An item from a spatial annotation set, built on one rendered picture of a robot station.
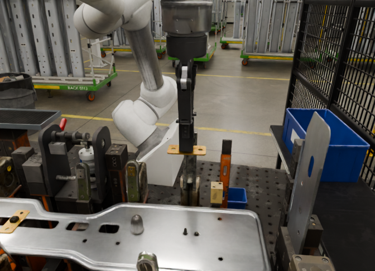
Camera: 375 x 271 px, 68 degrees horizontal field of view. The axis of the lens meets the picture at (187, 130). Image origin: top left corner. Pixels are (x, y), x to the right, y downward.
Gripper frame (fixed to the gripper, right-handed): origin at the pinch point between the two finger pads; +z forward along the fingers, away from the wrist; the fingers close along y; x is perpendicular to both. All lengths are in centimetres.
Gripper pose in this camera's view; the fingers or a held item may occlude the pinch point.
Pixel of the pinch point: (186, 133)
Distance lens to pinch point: 59.1
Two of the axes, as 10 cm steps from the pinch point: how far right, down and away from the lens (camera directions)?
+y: -0.9, 4.3, -9.0
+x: 10.0, 0.4, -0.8
